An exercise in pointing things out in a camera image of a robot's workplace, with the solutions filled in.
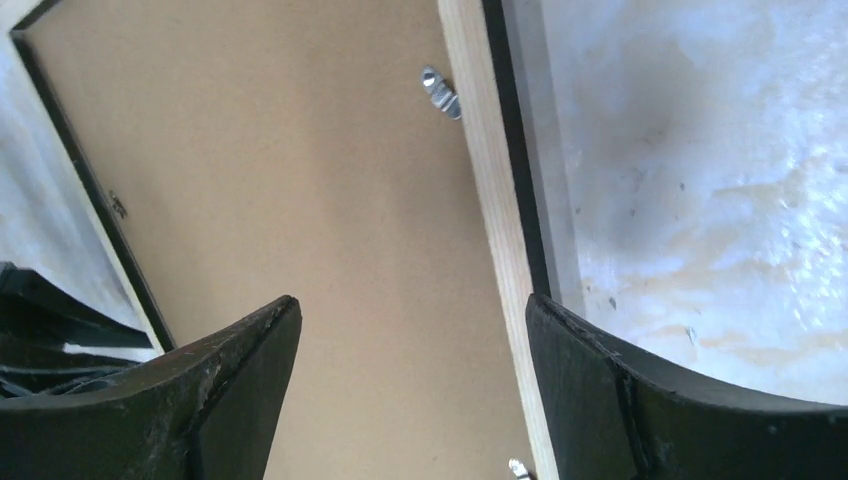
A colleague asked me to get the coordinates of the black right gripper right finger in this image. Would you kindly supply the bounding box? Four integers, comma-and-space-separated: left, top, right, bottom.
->
526, 295, 847, 479

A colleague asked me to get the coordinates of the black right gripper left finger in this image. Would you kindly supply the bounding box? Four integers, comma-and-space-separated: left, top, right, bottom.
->
1, 296, 302, 479

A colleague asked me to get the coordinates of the wooden picture frame with glass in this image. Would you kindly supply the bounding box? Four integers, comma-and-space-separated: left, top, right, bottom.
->
0, 0, 588, 480

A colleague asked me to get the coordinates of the metal turn clip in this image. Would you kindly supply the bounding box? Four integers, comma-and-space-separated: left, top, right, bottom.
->
420, 66, 462, 120
508, 458, 534, 480

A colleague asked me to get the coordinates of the small metal edge clip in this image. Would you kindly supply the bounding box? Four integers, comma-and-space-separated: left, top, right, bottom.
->
108, 190, 128, 219

